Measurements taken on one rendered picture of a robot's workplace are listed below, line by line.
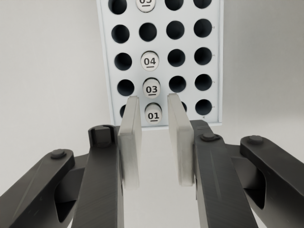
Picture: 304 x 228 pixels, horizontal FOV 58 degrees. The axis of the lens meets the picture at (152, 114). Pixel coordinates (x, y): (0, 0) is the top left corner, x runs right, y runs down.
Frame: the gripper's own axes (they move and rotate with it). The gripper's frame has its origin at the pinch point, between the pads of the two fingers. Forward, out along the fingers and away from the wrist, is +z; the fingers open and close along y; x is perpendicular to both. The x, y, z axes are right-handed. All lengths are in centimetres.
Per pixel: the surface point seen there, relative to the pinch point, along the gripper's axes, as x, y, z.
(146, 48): 4.5, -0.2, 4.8
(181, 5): 7.2, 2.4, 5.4
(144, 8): 7.0, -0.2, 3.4
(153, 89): 1.9, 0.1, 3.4
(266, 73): 1.5, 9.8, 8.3
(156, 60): 3.8, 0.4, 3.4
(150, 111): 0.3, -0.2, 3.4
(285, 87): 0.2, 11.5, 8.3
